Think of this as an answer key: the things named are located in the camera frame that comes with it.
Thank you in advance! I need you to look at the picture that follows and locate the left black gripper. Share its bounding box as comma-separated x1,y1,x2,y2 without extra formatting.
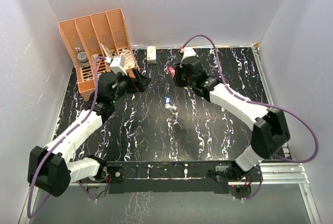
110,69,151,103

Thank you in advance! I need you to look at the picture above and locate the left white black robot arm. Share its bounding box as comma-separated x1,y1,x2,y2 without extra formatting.
28,69,151,197

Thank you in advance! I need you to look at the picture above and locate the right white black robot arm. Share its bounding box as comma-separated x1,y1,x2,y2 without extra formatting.
169,62,290,181

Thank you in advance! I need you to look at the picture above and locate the white label packet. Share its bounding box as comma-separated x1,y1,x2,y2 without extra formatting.
120,48,136,70

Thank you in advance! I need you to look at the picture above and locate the small white box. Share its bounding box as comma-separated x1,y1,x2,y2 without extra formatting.
147,46,157,64

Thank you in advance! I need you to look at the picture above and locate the white paper sachet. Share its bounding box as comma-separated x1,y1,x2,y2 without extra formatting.
100,43,116,60

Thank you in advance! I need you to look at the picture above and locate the grey round tin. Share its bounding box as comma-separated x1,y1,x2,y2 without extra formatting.
77,51,90,68

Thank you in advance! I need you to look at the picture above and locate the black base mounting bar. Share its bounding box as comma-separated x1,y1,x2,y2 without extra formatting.
107,161,261,196

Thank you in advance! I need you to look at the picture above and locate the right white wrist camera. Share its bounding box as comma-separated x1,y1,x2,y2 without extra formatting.
180,47,197,59

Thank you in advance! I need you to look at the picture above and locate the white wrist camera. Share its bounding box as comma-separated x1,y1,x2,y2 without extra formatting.
110,56,127,76
180,47,197,59

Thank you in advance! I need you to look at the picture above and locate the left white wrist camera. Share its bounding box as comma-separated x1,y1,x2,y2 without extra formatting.
110,56,127,76

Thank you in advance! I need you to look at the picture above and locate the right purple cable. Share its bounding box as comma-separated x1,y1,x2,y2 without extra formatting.
181,34,319,200

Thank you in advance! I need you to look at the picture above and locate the purple cable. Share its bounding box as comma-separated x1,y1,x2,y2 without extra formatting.
25,56,110,219
181,34,319,200

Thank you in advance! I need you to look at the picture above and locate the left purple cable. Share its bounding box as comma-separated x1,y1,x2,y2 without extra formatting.
25,56,110,219

